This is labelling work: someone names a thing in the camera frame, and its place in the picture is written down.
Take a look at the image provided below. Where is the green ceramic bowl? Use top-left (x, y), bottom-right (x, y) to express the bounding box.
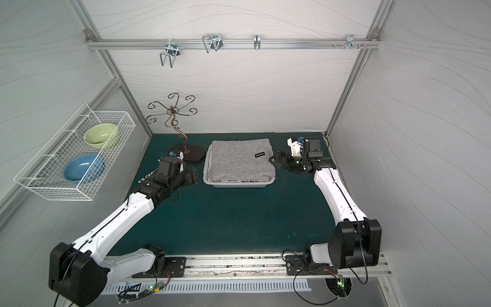
top-left (83, 123), bottom-right (120, 150)

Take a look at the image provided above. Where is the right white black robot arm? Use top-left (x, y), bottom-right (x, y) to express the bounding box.
top-left (269, 137), bottom-right (382, 275)

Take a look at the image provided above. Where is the white plastic basket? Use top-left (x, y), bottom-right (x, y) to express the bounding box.
top-left (203, 145), bottom-right (276, 188)

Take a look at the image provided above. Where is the blue ceramic bowl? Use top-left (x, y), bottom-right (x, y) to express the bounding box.
top-left (63, 153), bottom-right (106, 184)

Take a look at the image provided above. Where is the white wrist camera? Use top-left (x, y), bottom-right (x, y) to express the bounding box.
top-left (287, 137), bottom-right (304, 157)
top-left (170, 150), bottom-right (184, 173)

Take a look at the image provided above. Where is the right metal bracket hook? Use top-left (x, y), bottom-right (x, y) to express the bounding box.
top-left (332, 34), bottom-right (366, 50)

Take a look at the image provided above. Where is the silver fork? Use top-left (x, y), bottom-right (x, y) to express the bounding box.
top-left (138, 169), bottom-right (158, 184)

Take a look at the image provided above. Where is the double prong metal hook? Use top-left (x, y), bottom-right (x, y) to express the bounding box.
top-left (160, 41), bottom-right (180, 68)

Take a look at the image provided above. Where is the grey scarf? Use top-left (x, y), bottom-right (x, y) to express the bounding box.
top-left (207, 138), bottom-right (276, 182)

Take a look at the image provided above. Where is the bronze scroll jewelry stand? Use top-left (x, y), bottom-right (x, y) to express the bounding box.
top-left (145, 92), bottom-right (206, 162)

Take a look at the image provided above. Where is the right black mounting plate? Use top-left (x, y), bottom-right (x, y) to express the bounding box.
top-left (284, 255), bottom-right (338, 276)

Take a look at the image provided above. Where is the black mounting plate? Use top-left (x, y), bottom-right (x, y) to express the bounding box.
top-left (284, 255), bottom-right (338, 276)
top-left (132, 256), bottom-right (186, 278)

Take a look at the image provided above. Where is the aluminium cross rail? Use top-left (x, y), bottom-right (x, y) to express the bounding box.
top-left (86, 37), bottom-right (382, 51)

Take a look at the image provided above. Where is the white wire wall basket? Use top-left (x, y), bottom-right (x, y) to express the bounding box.
top-left (14, 104), bottom-right (136, 202)

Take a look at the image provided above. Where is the left wiring bundle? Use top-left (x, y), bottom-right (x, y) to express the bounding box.
top-left (116, 264), bottom-right (172, 304)

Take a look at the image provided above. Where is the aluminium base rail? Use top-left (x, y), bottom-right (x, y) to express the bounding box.
top-left (76, 252), bottom-right (392, 284)

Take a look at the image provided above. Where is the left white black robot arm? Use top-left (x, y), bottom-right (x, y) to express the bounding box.
top-left (48, 149), bottom-right (196, 306)

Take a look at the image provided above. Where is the looped metal hook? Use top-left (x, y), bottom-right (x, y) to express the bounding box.
top-left (202, 34), bottom-right (223, 53)

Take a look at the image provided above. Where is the green dark table mat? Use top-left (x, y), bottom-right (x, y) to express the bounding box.
top-left (102, 132), bottom-right (369, 257)

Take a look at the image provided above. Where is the right black cable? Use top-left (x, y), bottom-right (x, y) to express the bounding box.
top-left (292, 273), bottom-right (340, 306)

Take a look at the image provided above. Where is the white vent grille strip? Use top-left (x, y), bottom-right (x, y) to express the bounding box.
top-left (86, 279), bottom-right (312, 295)

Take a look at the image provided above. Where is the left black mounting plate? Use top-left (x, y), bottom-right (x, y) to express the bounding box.
top-left (132, 256), bottom-right (186, 278)

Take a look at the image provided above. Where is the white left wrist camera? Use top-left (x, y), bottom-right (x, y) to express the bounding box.
top-left (170, 150), bottom-right (184, 173)

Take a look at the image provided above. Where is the small single metal hook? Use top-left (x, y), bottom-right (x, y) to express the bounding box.
top-left (253, 34), bottom-right (261, 50)

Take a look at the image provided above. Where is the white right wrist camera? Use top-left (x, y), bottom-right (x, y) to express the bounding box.
top-left (287, 137), bottom-right (304, 157)

